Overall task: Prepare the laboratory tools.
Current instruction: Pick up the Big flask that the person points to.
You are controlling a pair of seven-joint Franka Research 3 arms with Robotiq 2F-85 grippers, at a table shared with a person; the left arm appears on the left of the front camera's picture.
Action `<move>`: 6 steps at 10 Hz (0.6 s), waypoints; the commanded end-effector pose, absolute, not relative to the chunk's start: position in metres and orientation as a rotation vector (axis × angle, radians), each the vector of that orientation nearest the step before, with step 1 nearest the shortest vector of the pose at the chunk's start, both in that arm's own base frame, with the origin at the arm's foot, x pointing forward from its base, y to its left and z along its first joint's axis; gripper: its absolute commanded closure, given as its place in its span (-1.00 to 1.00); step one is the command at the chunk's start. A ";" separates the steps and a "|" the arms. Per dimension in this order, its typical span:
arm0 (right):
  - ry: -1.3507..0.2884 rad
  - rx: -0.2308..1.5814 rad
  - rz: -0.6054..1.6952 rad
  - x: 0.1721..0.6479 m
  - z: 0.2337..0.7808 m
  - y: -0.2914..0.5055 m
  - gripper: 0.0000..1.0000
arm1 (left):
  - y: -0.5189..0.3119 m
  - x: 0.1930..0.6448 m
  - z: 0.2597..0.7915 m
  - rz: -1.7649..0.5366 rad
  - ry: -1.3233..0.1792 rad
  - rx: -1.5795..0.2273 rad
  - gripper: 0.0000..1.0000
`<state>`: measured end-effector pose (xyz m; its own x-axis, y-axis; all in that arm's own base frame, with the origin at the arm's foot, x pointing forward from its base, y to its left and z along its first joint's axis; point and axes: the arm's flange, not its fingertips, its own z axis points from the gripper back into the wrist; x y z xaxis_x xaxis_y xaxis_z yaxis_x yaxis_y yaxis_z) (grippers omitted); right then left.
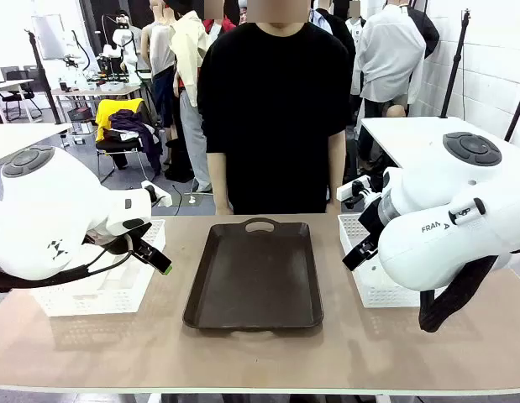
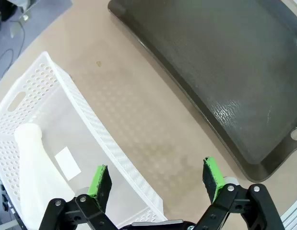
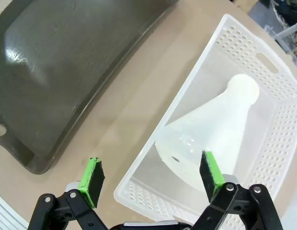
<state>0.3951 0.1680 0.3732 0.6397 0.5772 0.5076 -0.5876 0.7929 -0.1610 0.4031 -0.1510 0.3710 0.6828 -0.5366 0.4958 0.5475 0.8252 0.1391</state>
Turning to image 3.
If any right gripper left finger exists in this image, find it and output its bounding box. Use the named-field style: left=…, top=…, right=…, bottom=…
left=27, top=157, right=110, bottom=230

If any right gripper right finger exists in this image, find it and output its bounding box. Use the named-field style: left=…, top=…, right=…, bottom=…
left=191, top=150, right=282, bottom=230

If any translucent white Erlenmeyer flask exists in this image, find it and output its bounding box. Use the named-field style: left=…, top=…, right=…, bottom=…
left=154, top=74, right=260, bottom=192

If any white perforated plastic basket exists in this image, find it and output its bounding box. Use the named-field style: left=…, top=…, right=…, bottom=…
left=114, top=13, right=297, bottom=230

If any dark brown plastic tray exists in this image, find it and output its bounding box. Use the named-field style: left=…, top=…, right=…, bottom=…
left=0, top=0, right=180, bottom=175

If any clear plastic storage box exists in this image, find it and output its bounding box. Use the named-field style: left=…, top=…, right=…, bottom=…
left=263, top=23, right=297, bottom=56

